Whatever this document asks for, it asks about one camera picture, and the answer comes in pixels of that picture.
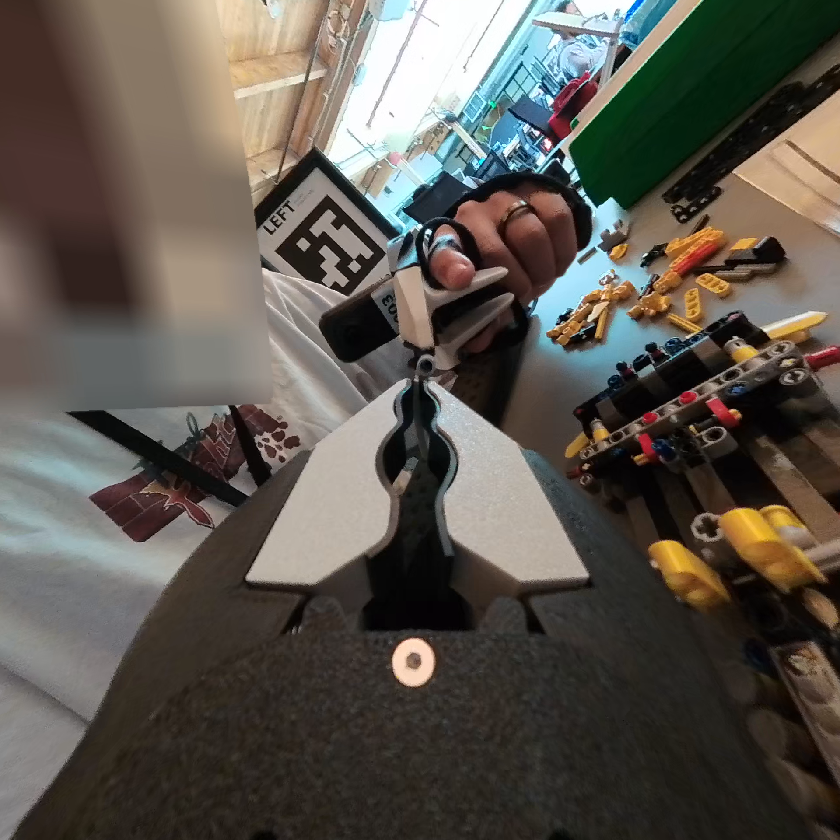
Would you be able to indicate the dark ribbed lego panel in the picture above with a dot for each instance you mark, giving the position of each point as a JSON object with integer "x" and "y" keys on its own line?
{"x": 741, "y": 151}

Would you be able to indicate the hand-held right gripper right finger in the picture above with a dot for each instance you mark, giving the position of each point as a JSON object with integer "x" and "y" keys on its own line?
{"x": 518, "y": 512}

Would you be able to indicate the green plastic bin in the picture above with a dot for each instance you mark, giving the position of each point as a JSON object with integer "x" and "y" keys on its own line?
{"x": 689, "y": 98}

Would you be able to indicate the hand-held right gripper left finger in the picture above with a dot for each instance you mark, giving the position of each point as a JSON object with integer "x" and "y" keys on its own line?
{"x": 315, "y": 512}

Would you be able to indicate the grey lego seat piece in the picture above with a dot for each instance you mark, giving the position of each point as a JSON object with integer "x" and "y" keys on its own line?
{"x": 418, "y": 420}

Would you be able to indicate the lego car chassis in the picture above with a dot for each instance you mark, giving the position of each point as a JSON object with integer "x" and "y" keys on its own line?
{"x": 689, "y": 407}

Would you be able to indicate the pile of yellow lego pieces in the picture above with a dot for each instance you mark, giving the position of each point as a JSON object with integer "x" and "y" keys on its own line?
{"x": 656, "y": 305}

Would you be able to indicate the person's left hand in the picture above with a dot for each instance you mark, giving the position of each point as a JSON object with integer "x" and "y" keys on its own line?
{"x": 531, "y": 243}

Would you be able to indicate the person in white shirt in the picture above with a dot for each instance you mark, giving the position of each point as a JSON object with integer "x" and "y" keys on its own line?
{"x": 65, "y": 590}

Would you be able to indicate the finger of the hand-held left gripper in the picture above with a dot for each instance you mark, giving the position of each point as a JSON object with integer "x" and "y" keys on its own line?
{"x": 466, "y": 334}
{"x": 472, "y": 289}

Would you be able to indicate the black framed marker sign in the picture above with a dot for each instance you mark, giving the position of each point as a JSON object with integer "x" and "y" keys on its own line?
{"x": 328, "y": 229}

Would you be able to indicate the light grey lego bracket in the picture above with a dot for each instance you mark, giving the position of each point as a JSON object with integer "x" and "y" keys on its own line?
{"x": 613, "y": 236}

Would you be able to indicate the lego instruction booklet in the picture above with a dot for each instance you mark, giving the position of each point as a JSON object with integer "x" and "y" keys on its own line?
{"x": 800, "y": 177}

